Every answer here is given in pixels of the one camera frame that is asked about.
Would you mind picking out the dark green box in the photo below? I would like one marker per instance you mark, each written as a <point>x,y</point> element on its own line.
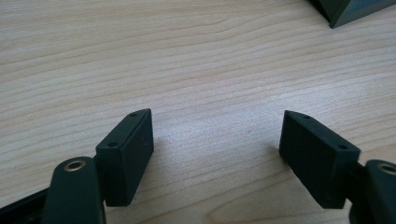
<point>348,9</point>

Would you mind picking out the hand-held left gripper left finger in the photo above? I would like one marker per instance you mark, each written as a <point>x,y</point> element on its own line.
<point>124,161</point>

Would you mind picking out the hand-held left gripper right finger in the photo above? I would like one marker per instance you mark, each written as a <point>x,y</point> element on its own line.
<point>317,158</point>

